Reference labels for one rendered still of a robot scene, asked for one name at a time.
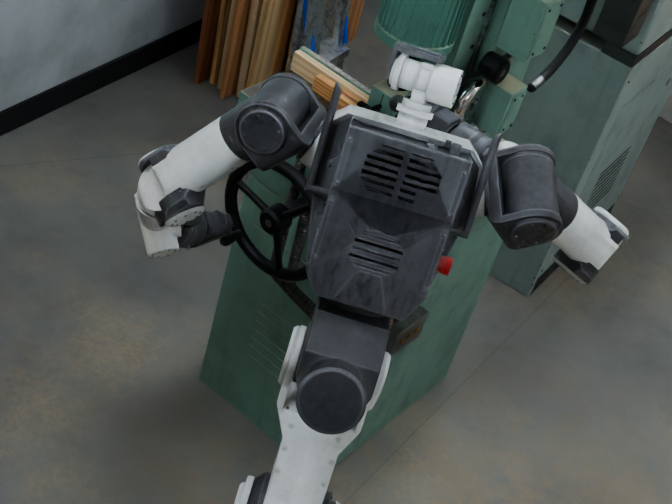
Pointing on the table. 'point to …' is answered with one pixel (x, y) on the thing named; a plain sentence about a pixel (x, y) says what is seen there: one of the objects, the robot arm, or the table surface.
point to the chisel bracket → (381, 92)
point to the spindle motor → (420, 23)
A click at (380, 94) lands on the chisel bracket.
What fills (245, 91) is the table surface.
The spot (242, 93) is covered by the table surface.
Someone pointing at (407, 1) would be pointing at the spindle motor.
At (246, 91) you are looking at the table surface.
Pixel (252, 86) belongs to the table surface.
